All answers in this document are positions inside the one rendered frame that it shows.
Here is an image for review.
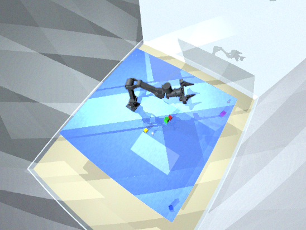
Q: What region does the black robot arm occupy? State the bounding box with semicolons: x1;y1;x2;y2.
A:
125;78;174;109

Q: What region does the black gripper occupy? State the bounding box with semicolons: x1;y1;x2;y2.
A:
173;78;196;104

